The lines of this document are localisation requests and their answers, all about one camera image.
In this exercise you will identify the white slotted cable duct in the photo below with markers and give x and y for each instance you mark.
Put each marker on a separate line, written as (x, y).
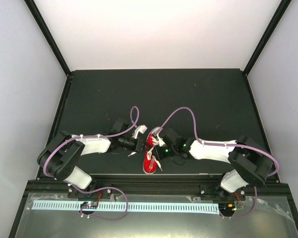
(158, 207)

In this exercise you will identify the white shoelace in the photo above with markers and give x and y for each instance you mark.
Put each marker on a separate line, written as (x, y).
(151, 155)

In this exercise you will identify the black front mounting rail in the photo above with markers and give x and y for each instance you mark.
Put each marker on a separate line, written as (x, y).
(134, 184)

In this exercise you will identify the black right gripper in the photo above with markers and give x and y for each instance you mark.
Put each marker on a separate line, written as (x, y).
(158, 154)

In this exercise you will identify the black aluminium frame post left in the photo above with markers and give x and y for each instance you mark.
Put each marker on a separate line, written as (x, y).
(34, 10)

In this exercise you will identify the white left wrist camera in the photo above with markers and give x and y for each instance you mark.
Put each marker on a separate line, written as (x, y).
(141, 129)

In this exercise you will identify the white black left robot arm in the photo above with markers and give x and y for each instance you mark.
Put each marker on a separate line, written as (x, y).
(60, 156)

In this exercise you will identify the right controller circuit board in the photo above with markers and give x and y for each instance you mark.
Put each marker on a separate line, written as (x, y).
(228, 207)

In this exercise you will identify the controller circuit board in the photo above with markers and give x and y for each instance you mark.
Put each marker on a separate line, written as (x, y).
(89, 205)
(228, 207)

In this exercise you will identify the left controller circuit board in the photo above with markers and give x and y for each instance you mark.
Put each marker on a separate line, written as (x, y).
(89, 205)

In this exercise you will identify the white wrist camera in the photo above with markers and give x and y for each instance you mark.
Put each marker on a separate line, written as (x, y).
(155, 137)
(141, 129)

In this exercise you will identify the black aluminium frame post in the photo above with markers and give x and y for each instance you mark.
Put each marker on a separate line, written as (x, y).
(34, 10)
(273, 23)

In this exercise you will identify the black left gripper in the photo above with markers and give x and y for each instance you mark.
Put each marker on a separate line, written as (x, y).
(139, 143)

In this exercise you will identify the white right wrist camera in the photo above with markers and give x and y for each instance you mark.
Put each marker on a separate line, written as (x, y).
(155, 137)

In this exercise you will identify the black aluminium frame post right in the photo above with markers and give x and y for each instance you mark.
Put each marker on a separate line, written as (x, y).
(273, 23)

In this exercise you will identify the black frame rail left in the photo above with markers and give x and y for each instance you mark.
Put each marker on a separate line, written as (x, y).
(52, 126)

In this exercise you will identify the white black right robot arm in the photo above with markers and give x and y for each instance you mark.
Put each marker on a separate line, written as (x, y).
(251, 165)

